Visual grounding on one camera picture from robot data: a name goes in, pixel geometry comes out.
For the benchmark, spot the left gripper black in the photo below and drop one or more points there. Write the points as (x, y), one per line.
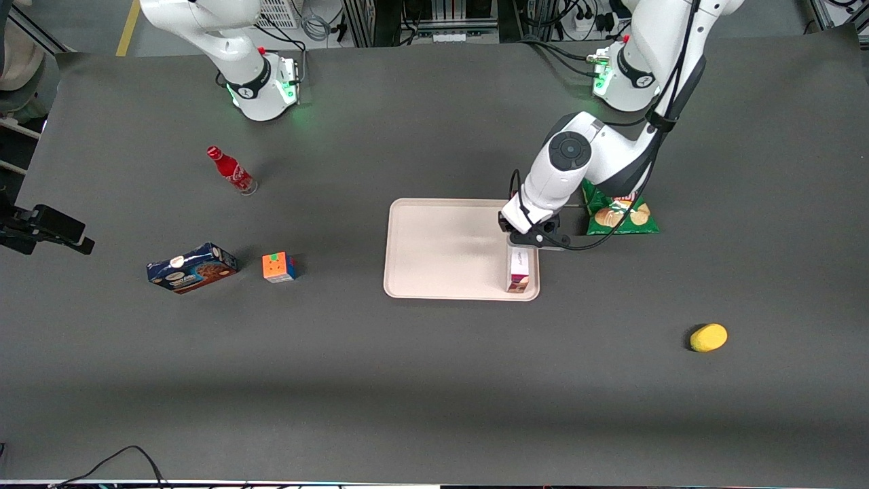
(550, 226)

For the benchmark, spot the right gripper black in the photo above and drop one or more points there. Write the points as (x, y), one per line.
(7, 210)

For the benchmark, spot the red cookie box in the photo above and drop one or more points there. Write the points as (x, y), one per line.
(519, 272)

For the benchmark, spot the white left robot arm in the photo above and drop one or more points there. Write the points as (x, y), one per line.
(570, 153)

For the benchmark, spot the white rectangular plastic tray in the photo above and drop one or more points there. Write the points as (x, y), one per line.
(441, 251)

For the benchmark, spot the blue chocolate cookie box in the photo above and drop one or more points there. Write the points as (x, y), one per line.
(193, 268)

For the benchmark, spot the green Lays chips bag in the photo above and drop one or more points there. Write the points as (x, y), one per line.
(631, 221)

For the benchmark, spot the beige padded seat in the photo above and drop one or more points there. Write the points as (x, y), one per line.
(20, 61)

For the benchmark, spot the yellow lemon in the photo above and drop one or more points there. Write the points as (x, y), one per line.
(709, 337)

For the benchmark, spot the white power strip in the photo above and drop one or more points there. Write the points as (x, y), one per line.
(449, 37)

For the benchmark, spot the power strip with black plugs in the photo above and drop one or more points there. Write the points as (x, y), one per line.
(592, 20)

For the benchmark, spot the red cola bottle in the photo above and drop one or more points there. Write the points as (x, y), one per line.
(232, 171)

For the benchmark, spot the orange-faced Rubik's cube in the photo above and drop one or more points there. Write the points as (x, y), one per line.
(277, 267)

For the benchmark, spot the white mesh basket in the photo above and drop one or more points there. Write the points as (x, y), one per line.
(277, 12)

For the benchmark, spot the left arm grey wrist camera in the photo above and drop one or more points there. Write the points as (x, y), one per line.
(553, 243)

